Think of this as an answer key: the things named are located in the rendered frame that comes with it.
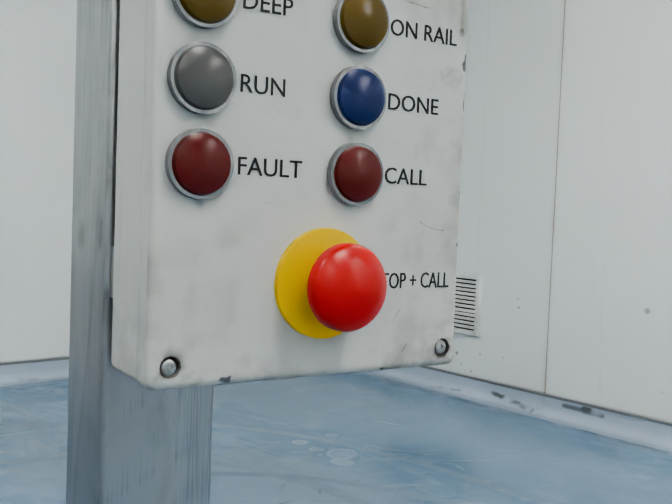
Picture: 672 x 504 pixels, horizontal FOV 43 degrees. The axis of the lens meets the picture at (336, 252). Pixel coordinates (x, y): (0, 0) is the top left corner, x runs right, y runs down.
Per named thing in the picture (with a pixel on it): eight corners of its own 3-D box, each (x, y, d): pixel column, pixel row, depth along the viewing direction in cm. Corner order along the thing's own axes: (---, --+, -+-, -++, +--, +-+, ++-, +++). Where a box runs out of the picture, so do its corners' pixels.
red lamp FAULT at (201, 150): (234, 197, 36) (236, 133, 36) (173, 195, 35) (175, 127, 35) (226, 197, 37) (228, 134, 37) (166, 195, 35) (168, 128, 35)
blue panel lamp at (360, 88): (388, 128, 40) (390, 70, 40) (340, 123, 39) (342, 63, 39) (378, 129, 41) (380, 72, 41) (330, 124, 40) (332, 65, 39)
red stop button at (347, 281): (393, 332, 39) (396, 244, 38) (318, 336, 36) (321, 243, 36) (339, 319, 42) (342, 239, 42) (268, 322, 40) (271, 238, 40)
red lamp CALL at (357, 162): (385, 204, 41) (387, 146, 40) (337, 202, 39) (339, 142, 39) (375, 204, 41) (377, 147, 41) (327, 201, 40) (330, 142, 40)
